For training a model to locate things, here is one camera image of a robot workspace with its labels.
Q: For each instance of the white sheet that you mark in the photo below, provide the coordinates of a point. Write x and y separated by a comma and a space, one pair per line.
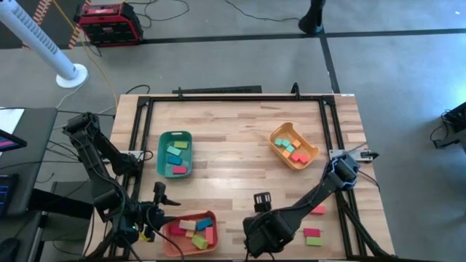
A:
9, 122

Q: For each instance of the white tower fan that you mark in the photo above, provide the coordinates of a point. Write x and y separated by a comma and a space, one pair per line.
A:
69, 74

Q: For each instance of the small orange cube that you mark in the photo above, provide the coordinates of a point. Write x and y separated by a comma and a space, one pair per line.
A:
286, 154
296, 143

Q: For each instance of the black stand base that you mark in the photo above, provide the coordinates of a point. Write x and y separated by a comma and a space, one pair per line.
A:
312, 22

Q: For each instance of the tablet with pink screen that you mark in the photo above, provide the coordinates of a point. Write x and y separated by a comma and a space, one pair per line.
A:
11, 142

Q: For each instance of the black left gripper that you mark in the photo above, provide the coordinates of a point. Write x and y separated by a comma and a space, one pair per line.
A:
153, 216

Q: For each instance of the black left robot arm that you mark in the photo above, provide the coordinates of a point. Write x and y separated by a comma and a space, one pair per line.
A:
85, 140

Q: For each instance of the black aluminium table frame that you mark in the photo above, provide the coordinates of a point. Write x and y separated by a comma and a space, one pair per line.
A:
236, 98

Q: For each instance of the black hazard striped floor mat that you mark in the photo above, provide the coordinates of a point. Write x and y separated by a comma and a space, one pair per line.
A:
58, 32

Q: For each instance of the teal plastic bin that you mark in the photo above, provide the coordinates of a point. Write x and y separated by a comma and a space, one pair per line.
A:
162, 145

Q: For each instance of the large blue block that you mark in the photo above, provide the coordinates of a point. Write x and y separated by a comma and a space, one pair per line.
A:
204, 224

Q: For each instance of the salmon orange plastic bin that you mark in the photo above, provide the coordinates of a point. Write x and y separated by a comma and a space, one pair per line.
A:
174, 247

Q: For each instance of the light teal block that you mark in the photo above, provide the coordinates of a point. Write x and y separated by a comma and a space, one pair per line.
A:
173, 151

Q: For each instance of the black table clamp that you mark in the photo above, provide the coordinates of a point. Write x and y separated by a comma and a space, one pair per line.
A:
295, 91
179, 94

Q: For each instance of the yellow plastic bin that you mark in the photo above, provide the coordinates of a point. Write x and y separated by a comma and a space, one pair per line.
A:
287, 131

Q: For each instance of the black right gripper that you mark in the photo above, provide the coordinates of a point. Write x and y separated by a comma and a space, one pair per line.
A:
263, 208

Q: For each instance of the tan block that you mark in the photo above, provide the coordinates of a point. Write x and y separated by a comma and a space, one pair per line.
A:
190, 234

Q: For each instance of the small red cube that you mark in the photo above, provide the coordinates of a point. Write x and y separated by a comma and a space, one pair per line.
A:
303, 159
295, 157

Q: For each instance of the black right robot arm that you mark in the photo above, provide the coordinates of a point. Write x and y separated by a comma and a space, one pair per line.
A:
309, 199

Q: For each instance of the long black bar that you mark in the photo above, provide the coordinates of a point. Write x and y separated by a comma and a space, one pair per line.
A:
218, 89

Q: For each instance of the small light teal cube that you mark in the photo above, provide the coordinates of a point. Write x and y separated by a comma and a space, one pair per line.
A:
290, 148
278, 142
285, 143

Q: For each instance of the large salmon block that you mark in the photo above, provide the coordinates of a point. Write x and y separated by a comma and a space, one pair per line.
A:
209, 236

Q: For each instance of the red black tool case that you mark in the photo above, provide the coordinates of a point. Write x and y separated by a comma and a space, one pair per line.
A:
109, 27

